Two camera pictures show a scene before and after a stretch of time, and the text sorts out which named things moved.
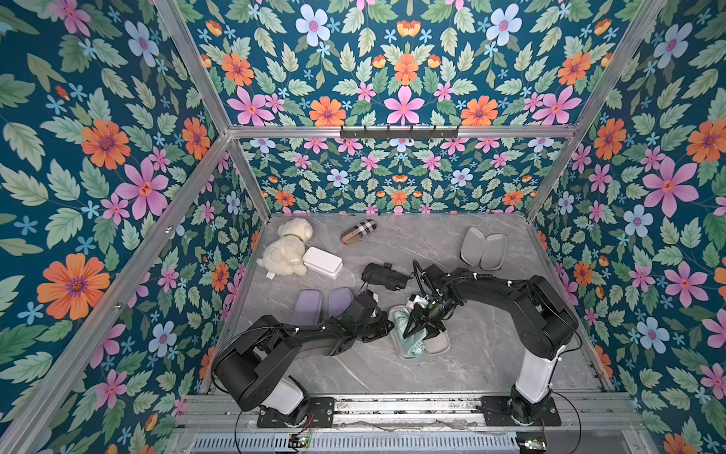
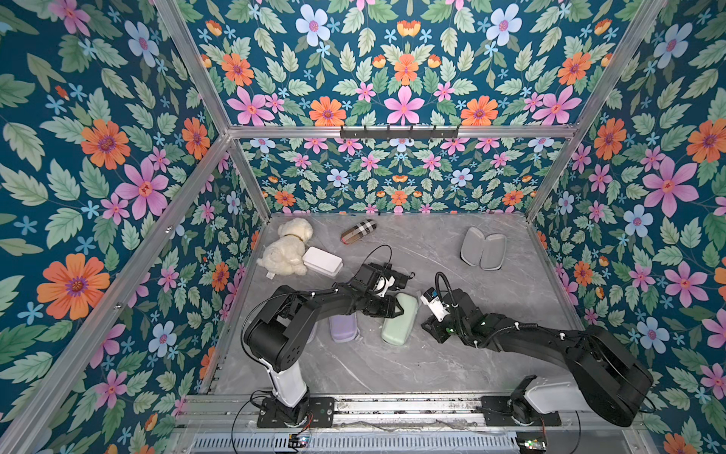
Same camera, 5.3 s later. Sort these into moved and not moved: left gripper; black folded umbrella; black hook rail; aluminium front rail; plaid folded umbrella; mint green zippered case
Moved: mint green zippered case; left gripper
Not moved: aluminium front rail; plaid folded umbrella; black hook rail; black folded umbrella
